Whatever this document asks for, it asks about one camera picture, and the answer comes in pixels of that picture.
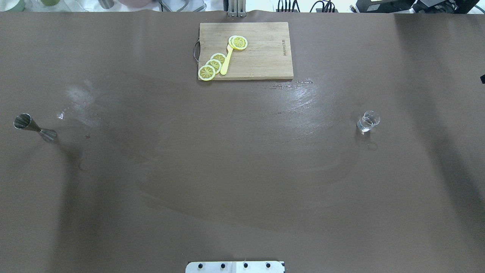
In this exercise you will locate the steel double jigger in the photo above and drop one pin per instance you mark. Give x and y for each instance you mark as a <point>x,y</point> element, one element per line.
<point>26,122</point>

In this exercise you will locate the lemon slice on knife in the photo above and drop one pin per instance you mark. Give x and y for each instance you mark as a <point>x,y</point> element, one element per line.
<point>238,42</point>

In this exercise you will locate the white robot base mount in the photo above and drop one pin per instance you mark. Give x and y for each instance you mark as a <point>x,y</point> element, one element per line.
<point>236,267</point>

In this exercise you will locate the lemon slice far end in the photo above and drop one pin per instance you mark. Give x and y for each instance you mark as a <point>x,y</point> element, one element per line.
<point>206,72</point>

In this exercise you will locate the bamboo cutting board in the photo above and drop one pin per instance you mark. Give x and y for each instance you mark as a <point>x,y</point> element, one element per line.
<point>267,56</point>

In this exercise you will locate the clear glass measuring cup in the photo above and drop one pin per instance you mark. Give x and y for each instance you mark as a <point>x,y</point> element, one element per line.
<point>369,120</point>

